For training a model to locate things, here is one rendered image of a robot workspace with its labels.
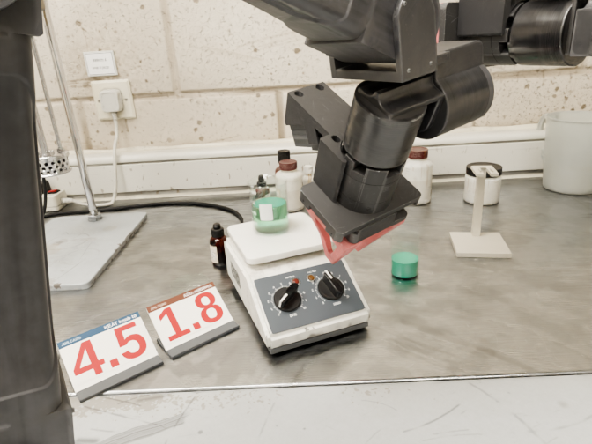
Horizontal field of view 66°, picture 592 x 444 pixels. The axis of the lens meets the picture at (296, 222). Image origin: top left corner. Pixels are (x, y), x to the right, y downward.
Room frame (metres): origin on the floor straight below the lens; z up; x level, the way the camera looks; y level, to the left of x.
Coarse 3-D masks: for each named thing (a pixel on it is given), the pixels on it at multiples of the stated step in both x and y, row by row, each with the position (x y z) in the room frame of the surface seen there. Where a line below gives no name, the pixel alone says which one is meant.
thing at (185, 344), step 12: (228, 312) 0.50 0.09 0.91; (156, 324) 0.46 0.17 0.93; (216, 324) 0.48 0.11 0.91; (228, 324) 0.48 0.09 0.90; (192, 336) 0.46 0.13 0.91; (204, 336) 0.46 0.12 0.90; (216, 336) 0.46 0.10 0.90; (168, 348) 0.44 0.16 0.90; (180, 348) 0.44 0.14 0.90; (192, 348) 0.44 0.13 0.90
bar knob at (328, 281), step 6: (324, 276) 0.48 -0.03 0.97; (330, 276) 0.48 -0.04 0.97; (324, 282) 0.48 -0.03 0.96; (330, 282) 0.47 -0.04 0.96; (336, 282) 0.47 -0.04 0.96; (318, 288) 0.48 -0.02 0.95; (324, 288) 0.48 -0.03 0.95; (330, 288) 0.47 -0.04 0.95; (336, 288) 0.46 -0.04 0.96; (342, 288) 0.46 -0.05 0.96; (324, 294) 0.47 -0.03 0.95; (330, 294) 0.47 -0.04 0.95; (336, 294) 0.46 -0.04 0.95; (342, 294) 0.47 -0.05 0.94
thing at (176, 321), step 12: (180, 300) 0.49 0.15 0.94; (192, 300) 0.50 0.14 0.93; (204, 300) 0.50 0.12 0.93; (216, 300) 0.51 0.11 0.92; (156, 312) 0.47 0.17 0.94; (168, 312) 0.48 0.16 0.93; (180, 312) 0.48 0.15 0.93; (192, 312) 0.48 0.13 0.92; (204, 312) 0.49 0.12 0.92; (216, 312) 0.49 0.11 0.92; (168, 324) 0.46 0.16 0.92; (180, 324) 0.47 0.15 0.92; (192, 324) 0.47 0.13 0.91; (204, 324) 0.48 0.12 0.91; (168, 336) 0.45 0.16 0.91; (180, 336) 0.46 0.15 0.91
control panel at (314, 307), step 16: (288, 272) 0.49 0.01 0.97; (304, 272) 0.50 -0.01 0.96; (320, 272) 0.50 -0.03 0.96; (336, 272) 0.50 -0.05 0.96; (256, 288) 0.47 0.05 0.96; (272, 288) 0.47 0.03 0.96; (304, 288) 0.48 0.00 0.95; (352, 288) 0.48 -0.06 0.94; (272, 304) 0.45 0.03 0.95; (304, 304) 0.46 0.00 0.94; (320, 304) 0.46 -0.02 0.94; (336, 304) 0.46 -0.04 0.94; (352, 304) 0.46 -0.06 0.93; (272, 320) 0.44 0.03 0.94; (288, 320) 0.44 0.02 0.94; (304, 320) 0.44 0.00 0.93; (320, 320) 0.44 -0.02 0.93
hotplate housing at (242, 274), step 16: (240, 256) 0.54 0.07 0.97; (304, 256) 0.53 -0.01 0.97; (320, 256) 0.52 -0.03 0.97; (240, 272) 0.51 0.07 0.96; (256, 272) 0.49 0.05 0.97; (272, 272) 0.49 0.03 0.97; (240, 288) 0.52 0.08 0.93; (256, 304) 0.46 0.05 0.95; (256, 320) 0.45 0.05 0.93; (336, 320) 0.45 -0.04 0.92; (352, 320) 0.45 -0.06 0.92; (272, 336) 0.42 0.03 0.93; (288, 336) 0.42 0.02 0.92; (304, 336) 0.43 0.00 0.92; (320, 336) 0.44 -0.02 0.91; (272, 352) 0.42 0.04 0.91
